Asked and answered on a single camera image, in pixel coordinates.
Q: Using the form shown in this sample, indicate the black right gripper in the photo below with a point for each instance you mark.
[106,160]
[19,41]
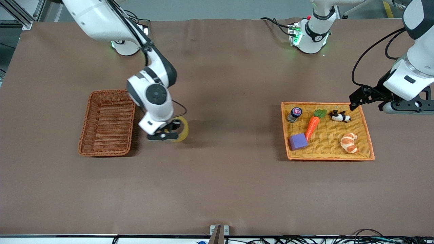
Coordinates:
[173,126]

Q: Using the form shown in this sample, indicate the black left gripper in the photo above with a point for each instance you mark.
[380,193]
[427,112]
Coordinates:
[379,91]

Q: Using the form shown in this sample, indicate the yellow clear tape roll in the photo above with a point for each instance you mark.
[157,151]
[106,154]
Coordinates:
[184,130]

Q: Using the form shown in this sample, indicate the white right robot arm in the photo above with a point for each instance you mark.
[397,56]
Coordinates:
[112,23]

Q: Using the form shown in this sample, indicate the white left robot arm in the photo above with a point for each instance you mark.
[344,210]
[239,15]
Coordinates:
[313,37]

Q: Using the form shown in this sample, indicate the brown wicker basket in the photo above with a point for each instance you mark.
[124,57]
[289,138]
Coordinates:
[108,122]

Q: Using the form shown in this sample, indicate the orange wicker basket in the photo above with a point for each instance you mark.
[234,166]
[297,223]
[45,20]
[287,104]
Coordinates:
[327,152]

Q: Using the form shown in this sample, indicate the black white panda toy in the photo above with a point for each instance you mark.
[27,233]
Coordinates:
[340,116]

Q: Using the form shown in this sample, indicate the toy croissant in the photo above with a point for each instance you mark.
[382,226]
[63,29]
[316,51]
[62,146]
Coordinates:
[349,142]

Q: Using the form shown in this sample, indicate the orange toy carrot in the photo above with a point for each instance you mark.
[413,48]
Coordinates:
[312,126]

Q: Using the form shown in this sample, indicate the small dark lidded jar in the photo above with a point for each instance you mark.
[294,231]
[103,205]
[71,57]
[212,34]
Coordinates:
[294,114]

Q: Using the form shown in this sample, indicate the purple cube block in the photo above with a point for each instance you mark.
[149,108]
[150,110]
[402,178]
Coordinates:
[298,141]

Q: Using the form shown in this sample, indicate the grey metal table bracket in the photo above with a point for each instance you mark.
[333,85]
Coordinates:
[219,234]

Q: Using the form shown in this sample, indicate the aluminium frame profile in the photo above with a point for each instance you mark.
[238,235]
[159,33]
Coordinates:
[20,13]

